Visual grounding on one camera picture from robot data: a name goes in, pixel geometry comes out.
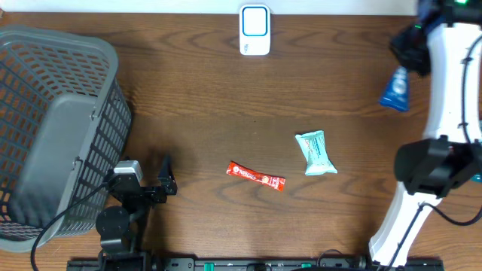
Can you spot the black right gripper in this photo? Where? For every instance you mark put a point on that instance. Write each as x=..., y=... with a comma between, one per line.
x=398, y=45

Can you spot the red snack stick packet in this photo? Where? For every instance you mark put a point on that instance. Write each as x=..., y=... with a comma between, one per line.
x=275, y=182

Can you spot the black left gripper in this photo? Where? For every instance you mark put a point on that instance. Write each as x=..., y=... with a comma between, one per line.
x=166, y=185

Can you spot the white teal tissue pack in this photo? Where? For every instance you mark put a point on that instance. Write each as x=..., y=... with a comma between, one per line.
x=313, y=147

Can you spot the blue mouthwash bottle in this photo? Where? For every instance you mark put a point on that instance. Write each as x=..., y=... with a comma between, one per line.
x=477, y=178

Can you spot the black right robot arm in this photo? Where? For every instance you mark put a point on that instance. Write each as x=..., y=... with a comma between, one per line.
x=445, y=44

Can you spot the black aluminium frame rail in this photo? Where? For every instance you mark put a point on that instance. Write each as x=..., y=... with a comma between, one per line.
x=329, y=262

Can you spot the blue Oreo cookie pack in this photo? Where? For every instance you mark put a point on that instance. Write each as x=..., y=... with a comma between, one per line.
x=396, y=94

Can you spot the grey plastic shopping basket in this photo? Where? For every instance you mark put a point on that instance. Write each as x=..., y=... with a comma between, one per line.
x=64, y=124

